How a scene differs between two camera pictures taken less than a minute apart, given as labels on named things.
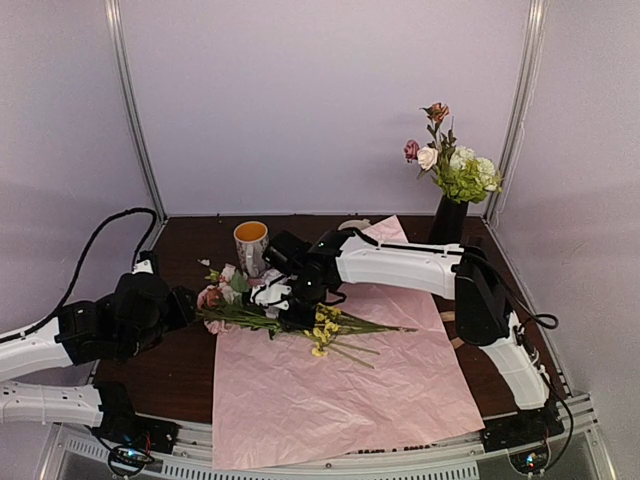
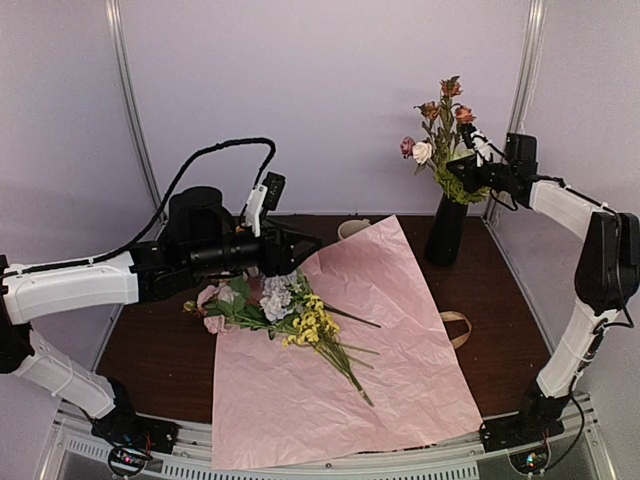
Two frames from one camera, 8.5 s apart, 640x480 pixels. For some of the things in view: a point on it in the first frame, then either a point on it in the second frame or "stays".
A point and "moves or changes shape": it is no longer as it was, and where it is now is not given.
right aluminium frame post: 526,87 stays
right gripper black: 305,321 to 468,176
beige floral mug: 361,224 stays
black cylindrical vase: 450,221 stays
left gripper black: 182,312 to 282,262
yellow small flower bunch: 330,327 moves or changes shape
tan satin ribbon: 448,316 stays
